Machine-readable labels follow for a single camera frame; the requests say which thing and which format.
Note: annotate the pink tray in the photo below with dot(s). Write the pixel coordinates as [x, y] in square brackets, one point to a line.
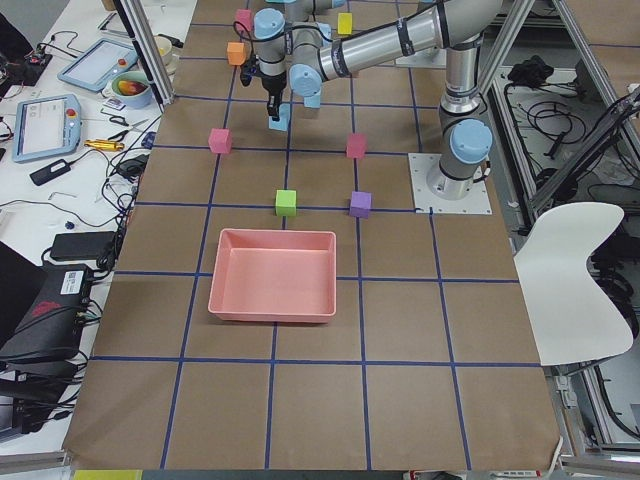
[263, 275]

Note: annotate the blue bowl with fruit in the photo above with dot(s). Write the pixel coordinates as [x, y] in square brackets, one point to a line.
[132, 88]

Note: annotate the pink block left far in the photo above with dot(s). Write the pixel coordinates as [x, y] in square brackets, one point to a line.
[220, 140]

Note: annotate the pink block near base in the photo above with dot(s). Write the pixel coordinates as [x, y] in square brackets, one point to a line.
[356, 146]

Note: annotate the black computer box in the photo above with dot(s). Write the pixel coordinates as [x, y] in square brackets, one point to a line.
[48, 325]

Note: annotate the cream bowl with lemon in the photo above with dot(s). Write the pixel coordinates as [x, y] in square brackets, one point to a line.
[168, 56]

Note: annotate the green block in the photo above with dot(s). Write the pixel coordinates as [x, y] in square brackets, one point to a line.
[286, 203]

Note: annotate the gold screwdriver handle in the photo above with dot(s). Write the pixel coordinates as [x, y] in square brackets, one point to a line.
[105, 145]

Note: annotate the teach pendant tablet near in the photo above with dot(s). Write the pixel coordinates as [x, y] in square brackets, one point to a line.
[46, 127]

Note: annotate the aluminium frame post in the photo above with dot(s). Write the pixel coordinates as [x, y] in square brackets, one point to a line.
[136, 25]

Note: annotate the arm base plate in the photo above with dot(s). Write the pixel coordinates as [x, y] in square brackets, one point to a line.
[429, 58]
[475, 200]

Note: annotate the teach pendant tablet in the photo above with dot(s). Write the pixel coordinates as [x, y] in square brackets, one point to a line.
[94, 68]
[46, 127]

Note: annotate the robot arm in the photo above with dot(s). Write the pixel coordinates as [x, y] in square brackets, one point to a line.
[303, 10]
[290, 50]

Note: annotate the black power adapter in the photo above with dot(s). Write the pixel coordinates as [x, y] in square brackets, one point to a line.
[81, 246]

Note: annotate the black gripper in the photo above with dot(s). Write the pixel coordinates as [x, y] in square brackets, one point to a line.
[273, 86]

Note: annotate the yellow block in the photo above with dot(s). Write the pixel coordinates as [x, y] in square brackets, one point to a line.
[344, 23]

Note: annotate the purple block near pink tray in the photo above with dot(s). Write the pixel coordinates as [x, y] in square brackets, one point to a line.
[360, 204]

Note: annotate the teach pendant tablet far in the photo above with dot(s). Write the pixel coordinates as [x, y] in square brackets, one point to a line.
[94, 68]

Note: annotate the pink block right far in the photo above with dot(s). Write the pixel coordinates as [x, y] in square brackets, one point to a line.
[244, 19]

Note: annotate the orange block far side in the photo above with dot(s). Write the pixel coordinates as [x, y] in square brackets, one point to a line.
[236, 53]

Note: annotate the white chair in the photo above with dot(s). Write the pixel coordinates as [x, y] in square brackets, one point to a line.
[571, 317]

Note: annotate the scissors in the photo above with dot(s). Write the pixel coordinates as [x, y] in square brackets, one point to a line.
[127, 127]

